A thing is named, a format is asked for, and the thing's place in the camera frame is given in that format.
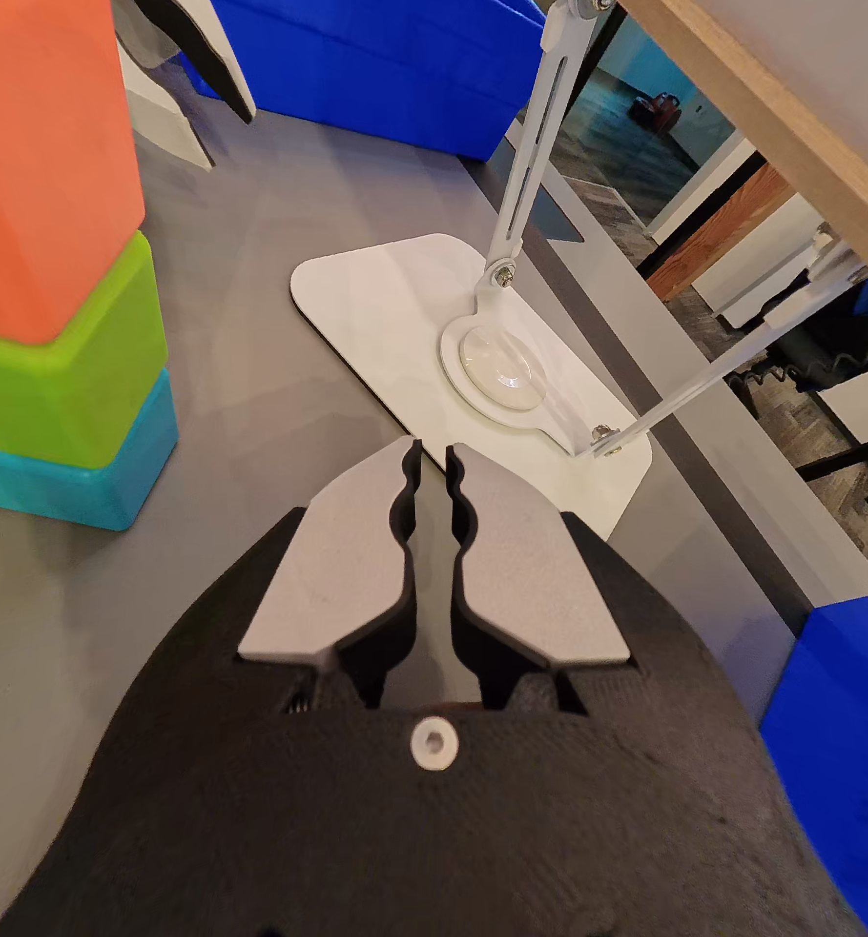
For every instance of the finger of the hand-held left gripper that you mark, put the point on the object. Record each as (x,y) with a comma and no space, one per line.
(218,51)
(163,117)

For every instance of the wooden pillar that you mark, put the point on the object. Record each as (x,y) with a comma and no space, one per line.
(719,234)

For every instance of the white wooden book stand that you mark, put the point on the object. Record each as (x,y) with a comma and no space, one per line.
(375,307)

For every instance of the black office chair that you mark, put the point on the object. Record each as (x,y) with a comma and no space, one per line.
(829,344)

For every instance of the green cube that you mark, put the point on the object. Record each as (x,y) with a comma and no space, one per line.
(60,395)

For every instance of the blue plastic bin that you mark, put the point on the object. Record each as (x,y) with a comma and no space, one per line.
(375,66)
(844,732)

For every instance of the red object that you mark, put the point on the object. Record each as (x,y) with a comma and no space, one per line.
(657,113)

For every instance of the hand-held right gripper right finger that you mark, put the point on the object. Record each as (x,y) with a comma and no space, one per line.
(536,585)

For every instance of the light blue cube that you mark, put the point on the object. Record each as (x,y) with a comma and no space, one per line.
(75,490)

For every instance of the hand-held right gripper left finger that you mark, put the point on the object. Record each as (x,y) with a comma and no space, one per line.
(331,578)

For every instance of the orange cube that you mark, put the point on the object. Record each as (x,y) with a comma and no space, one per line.
(38,168)

